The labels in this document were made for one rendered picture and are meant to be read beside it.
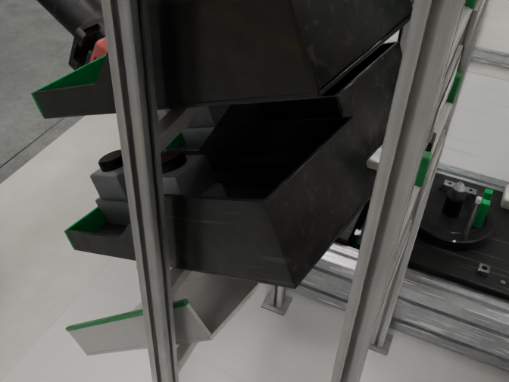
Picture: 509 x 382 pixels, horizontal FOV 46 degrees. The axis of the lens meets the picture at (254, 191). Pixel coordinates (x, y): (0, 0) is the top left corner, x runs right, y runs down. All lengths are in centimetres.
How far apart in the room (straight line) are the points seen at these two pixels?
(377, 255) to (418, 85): 12
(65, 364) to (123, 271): 19
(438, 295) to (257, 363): 28
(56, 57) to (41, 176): 233
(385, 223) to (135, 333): 36
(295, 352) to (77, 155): 64
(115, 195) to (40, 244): 54
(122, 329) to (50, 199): 59
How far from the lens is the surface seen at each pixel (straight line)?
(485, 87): 167
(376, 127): 57
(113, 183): 59
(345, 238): 96
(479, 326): 95
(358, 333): 43
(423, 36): 29
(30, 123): 303
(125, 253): 56
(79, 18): 77
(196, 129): 69
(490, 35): 196
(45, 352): 97
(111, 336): 70
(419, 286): 93
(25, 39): 380
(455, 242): 97
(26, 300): 105
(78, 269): 107
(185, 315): 55
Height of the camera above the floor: 164
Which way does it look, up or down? 41 degrees down
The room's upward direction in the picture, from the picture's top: 3 degrees clockwise
